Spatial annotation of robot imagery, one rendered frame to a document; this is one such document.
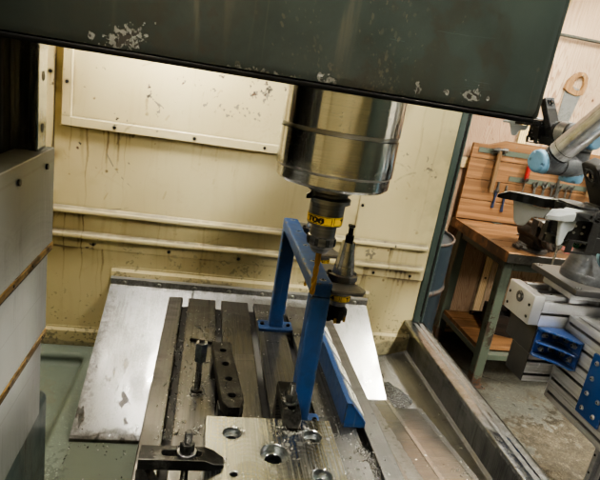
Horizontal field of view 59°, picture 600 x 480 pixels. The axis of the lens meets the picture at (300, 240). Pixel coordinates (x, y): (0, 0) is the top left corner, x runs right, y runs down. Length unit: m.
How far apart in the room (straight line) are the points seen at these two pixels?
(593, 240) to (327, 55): 0.62
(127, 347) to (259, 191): 0.64
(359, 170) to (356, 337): 1.23
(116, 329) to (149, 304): 0.14
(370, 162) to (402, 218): 1.23
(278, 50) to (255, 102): 1.13
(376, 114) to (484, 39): 0.14
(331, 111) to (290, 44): 0.11
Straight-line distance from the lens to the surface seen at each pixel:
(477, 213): 3.78
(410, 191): 1.87
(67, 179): 1.81
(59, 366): 1.95
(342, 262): 1.07
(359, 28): 0.61
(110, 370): 1.67
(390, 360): 2.05
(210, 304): 1.65
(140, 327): 1.75
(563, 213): 0.94
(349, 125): 0.65
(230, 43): 0.59
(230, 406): 1.09
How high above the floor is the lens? 1.58
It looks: 16 degrees down
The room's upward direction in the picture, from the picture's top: 9 degrees clockwise
